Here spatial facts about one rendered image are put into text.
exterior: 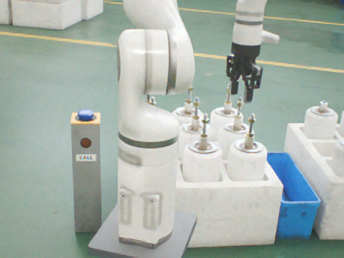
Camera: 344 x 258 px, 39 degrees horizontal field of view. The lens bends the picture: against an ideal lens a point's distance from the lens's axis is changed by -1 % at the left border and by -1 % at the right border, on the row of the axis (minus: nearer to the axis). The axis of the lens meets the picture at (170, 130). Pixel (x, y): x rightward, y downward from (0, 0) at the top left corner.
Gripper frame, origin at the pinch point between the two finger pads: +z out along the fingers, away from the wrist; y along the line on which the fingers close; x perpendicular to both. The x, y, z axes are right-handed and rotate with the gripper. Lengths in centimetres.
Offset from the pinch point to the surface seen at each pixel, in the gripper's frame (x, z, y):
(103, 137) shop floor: -19, 35, -59
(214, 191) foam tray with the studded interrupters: -15.3, 18.3, 15.5
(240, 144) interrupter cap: -5.4, 9.8, 9.9
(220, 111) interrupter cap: 2.1, 9.9, -12.4
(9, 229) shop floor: -61, 35, -11
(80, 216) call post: -44, 30, -3
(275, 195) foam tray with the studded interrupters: -0.3, 20.1, 20.4
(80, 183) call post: -43.7, 20.3, -2.7
